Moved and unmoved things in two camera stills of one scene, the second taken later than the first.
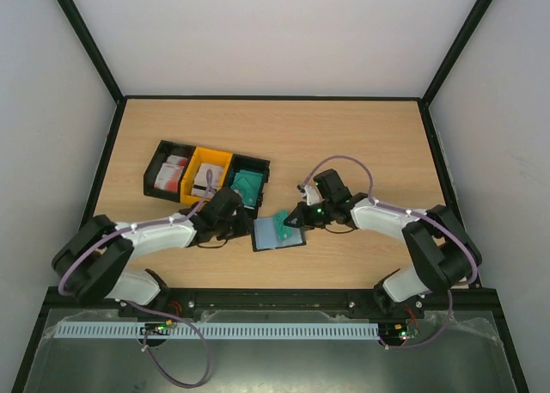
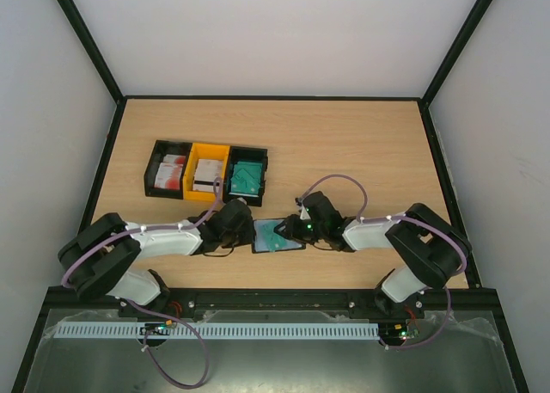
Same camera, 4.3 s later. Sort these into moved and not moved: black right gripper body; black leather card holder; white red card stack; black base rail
Moved: black right gripper body
Not moved: black base rail; white red card stack; black leather card holder
